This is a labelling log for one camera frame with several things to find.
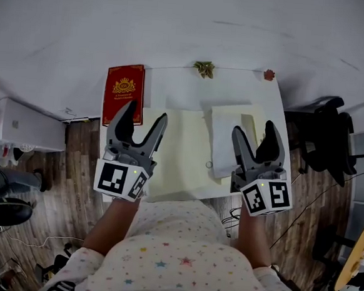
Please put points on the red flower ornament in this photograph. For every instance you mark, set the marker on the red flower ornament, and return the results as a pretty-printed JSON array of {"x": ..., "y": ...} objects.
[{"x": 269, "y": 75}]

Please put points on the person's star-print clothing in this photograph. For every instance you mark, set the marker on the person's star-print clothing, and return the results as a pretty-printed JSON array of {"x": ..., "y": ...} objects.
[{"x": 176, "y": 260}]

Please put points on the person's left forearm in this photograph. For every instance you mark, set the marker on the person's left forearm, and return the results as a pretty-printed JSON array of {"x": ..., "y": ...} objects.
[{"x": 113, "y": 227}]

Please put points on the white A4 paper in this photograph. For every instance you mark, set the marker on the white A4 paper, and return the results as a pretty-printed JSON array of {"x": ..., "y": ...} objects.
[{"x": 222, "y": 135}]

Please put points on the pale yellow desk mat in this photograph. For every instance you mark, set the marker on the pale yellow desk mat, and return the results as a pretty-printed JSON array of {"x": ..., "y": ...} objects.
[{"x": 181, "y": 151}]

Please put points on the white appliance box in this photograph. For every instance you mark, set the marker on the white appliance box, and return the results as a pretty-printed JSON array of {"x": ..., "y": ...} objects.
[{"x": 29, "y": 126}]

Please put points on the person's right forearm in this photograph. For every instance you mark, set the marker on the person's right forearm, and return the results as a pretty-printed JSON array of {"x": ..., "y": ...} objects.
[{"x": 254, "y": 238}]

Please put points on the black round device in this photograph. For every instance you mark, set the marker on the black round device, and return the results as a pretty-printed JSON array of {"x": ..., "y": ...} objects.
[{"x": 7, "y": 211}]

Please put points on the black office chair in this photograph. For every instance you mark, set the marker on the black office chair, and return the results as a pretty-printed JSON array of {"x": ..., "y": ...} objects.
[{"x": 330, "y": 137}]

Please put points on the red hardcover book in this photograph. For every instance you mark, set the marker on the red hardcover book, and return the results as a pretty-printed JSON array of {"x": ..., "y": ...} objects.
[{"x": 120, "y": 86}]

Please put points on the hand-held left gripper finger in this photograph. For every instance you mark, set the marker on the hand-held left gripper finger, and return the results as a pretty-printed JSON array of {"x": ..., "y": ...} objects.
[
  {"x": 120, "y": 127},
  {"x": 154, "y": 136}
]

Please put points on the green leaf ornament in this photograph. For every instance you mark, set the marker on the green leaf ornament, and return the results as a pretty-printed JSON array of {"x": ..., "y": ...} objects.
[{"x": 203, "y": 68}]

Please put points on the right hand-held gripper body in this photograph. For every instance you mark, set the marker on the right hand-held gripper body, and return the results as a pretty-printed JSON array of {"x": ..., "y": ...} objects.
[{"x": 278, "y": 194}]

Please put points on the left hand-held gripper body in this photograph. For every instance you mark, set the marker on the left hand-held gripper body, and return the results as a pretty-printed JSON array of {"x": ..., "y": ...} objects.
[{"x": 112, "y": 177}]

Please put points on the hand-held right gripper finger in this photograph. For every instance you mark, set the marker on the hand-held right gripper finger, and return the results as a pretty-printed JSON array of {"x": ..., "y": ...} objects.
[
  {"x": 275, "y": 149},
  {"x": 242, "y": 149}
]

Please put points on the yellow wooden board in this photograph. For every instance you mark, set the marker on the yellow wooden board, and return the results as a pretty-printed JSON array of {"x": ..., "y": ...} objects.
[{"x": 359, "y": 250}]

